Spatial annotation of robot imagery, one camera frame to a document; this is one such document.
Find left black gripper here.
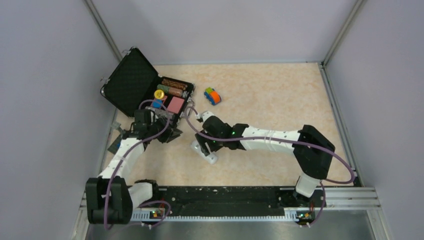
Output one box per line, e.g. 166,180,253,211
147,115,183,143

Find white remote control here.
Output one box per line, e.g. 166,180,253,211
190,140,219,165

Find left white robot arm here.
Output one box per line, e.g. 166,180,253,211
85,109,182,227

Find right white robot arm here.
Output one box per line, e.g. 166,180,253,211
192,112,335,206

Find colourful toy brick car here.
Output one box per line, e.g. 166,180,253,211
204,87,222,106

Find pink playing card deck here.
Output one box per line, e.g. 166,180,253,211
167,96,185,114

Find blue dealer chip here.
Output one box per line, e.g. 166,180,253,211
151,99,163,109

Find green red chip stack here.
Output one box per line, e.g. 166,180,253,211
157,84,183,97

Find yellow big blind button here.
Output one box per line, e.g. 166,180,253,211
154,89,166,100

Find brown chip stack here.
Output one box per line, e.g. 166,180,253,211
161,78,188,91

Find black poker chip case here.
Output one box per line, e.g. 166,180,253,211
100,46,196,127

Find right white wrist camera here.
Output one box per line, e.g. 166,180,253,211
196,111,215,123

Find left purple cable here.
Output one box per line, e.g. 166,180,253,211
103,98,173,231

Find grey lego post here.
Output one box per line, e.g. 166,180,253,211
110,121,126,135

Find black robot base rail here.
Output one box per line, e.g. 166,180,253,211
131,186,327,223

